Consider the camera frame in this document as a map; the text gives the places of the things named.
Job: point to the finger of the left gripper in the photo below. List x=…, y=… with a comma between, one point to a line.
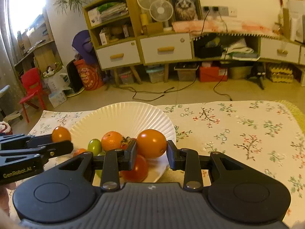
x=49, y=150
x=22, y=141

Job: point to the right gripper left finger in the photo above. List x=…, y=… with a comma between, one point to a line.
x=115, y=161

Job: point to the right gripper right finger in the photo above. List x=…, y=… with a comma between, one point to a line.
x=186, y=160

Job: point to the orange tomato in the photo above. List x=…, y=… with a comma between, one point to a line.
x=151, y=144
x=60, y=134

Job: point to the large front orange mandarin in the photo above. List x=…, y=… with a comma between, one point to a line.
x=111, y=140

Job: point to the bright green oval tomato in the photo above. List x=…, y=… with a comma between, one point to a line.
x=95, y=147

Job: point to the red tomato with stem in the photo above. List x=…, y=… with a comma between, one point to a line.
x=126, y=142

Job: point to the white fluted fruit plate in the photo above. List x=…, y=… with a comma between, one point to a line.
x=127, y=118

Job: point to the white tissue box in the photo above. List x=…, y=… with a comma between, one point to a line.
x=57, y=98

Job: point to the red plastic chair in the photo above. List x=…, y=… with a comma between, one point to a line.
x=31, y=81

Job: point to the floral tablecloth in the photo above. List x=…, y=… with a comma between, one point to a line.
x=266, y=135

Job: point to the orange red printed bag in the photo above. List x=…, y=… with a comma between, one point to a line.
x=90, y=74

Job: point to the purple plush toy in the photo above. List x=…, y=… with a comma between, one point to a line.
x=83, y=45

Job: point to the low white drawer console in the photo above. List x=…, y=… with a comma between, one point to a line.
x=272, y=49

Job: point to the pink cloth on console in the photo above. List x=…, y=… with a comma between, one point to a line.
x=230, y=26

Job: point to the yellow white drawer cabinet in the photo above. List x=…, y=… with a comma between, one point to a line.
x=137, y=48

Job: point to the white desk fan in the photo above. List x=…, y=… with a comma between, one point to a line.
x=161, y=10

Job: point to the framed cat picture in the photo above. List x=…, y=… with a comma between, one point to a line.
x=186, y=10

